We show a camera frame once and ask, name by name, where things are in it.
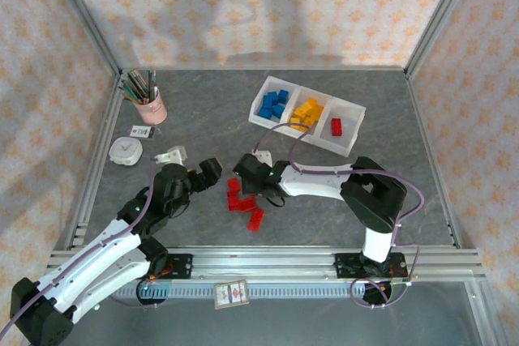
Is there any red-white label card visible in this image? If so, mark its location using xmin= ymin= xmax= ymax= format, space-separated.
xmin=213 ymin=280 xmax=251 ymax=310

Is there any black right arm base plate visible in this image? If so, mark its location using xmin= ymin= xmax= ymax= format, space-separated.
xmin=334 ymin=252 xmax=408 ymax=281

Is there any white three-compartment container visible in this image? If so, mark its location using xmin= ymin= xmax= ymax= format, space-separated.
xmin=247 ymin=75 xmax=367 ymax=157

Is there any white square clock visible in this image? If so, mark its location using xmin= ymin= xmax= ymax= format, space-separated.
xmin=108 ymin=137 xmax=144 ymax=167

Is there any pink pencil cup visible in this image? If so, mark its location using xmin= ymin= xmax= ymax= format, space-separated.
xmin=133 ymin=86 xmax=169 ymax=125

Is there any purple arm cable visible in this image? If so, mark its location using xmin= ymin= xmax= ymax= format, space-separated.
xmin=255 ymin=122 xmax=426 ymax=310
xmin=0 ymin=155 xmax=159 ymax=346

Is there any aluminium side rail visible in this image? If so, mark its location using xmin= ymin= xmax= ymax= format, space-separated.
xmin=66 ymin=74 xmax=125 ymax=250
xmin=405 ymin=72 xmax=463 ymax=250

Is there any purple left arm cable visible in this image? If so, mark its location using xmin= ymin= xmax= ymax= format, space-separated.
xmin=0 ymin=155 xmax=159 ymax=346

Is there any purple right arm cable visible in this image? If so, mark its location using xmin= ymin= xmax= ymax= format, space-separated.
xmin=255 ymin=122 xmax=426 ymax=310

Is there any white badge card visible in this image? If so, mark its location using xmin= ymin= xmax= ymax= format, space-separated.
xmin=131 ymin=124 xmax=157 ymax=139

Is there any coloured pencil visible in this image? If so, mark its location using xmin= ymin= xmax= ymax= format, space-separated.
xmin=128 ymin=70 xmax=148 ymax=100
xmin=121 ymin=80 xmax=144 ymax=103

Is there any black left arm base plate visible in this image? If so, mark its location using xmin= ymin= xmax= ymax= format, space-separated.
xmin=149 ymin=254 xmax=194 ymax=281

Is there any grey slotted cable duct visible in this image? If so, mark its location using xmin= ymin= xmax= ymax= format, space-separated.
xmin=109 ymin=283 xmax=366 ymax=299

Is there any aluminium frame post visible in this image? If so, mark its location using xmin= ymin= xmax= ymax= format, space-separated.
xmin=405 ymin=0 xmax=483 ymax=78
xmin=44 ymin=0 xmax=122 ymax=75

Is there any aluminium mounting rail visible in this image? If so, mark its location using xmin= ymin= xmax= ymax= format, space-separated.
xmin=48 ymin=246 xmax=486 ymax=282

